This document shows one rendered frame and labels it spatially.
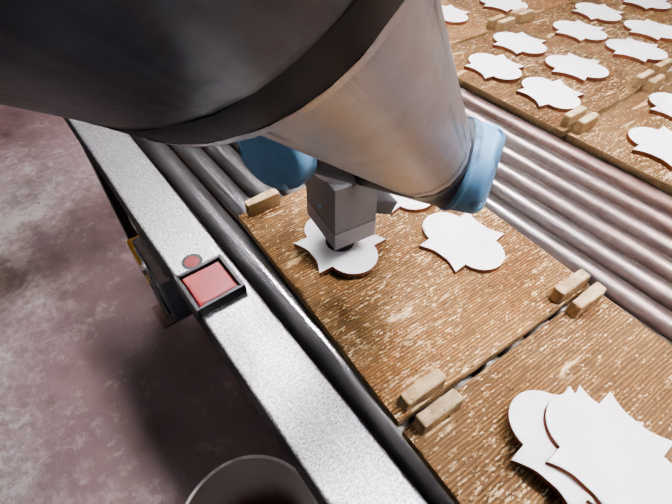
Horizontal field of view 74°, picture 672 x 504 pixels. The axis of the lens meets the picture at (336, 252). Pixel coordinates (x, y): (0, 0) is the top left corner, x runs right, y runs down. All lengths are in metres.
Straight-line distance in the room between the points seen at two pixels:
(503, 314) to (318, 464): 0.30
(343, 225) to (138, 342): 1.34
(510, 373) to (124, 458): 1.28
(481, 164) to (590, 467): 0.33
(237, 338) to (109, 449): 1.09
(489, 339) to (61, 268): 1.88
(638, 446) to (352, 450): 0.29
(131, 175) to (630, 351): 0.84
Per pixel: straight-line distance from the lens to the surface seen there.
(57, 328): 2.00
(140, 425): 1.66
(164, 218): 0.81
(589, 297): 0.67
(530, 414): 0.55
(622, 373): 0.66
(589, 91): 1.21
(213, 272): 0.68
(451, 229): 0.72
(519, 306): 0.66
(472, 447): 0.55
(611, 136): 1.06
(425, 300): 0.63
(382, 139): 0.16
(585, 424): 0.56
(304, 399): 0.57
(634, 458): 0.57
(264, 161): 0.40
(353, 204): 0.56
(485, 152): 0.36
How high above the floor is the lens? 1.43
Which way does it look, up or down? 48 degrees down
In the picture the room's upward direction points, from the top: straight up
